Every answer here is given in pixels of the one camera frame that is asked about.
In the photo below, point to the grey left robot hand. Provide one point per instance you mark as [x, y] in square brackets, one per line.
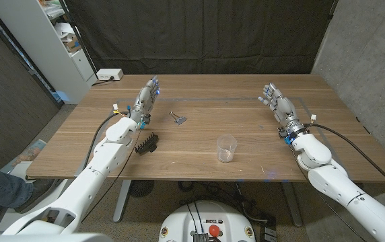
[145, 101]

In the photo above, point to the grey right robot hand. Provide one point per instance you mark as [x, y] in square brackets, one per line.
[285, 109]

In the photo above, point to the clear plastic measuring cup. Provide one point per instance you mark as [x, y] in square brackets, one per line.
[226, 151]

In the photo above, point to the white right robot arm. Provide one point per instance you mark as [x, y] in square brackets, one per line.
[340, 188]

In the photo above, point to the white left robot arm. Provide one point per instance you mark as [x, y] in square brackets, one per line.
[85, 188]

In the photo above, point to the white robot base with buttons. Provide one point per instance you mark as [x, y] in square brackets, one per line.
[179, 225]

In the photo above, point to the silver binder paper clamp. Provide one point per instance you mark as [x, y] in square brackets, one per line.
[180, 120]

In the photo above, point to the black claw hair clip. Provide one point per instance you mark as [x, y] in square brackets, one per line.
[147, 144]

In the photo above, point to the white power strip box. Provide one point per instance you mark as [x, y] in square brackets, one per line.
[109, 74]

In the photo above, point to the black curtain backdrop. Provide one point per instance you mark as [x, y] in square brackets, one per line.
[199, 33]

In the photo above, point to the black round ribbed floor object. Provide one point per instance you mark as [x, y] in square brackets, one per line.
[141, 188]

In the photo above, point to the cardboard box on shelf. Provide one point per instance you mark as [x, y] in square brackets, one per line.
[72, 44]

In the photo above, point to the grey metal table leg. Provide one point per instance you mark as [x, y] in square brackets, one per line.
[293, 205]
[122, 201]

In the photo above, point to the white shelf cabinet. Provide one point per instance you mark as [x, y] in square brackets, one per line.
[44, 50]

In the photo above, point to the black power brick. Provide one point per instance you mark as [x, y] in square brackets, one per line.
[268, 232]

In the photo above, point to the colourful magazine on floor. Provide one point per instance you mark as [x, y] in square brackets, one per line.
[27, 153]

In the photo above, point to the dark shoe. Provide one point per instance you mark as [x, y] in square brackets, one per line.
[39, 191]

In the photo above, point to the red emergency stop button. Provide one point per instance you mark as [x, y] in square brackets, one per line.
[214, 230]

